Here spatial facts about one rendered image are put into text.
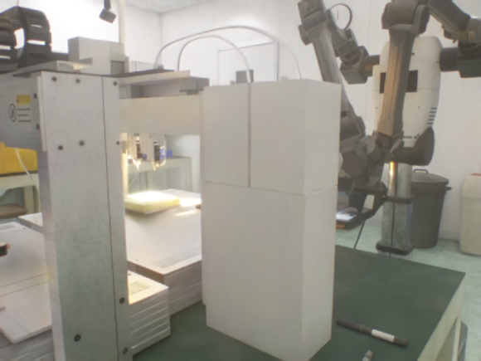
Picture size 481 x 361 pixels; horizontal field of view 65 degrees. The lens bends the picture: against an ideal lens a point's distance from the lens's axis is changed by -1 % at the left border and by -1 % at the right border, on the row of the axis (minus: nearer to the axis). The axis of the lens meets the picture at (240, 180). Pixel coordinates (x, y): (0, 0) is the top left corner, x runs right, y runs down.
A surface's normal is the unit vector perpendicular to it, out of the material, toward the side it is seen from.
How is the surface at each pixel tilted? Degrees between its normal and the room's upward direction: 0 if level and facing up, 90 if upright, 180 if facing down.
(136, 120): 90
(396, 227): 90
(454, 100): 90
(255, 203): 90
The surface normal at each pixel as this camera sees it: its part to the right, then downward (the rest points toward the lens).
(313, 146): 0.77, 0.10
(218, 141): -0.63, 0.12
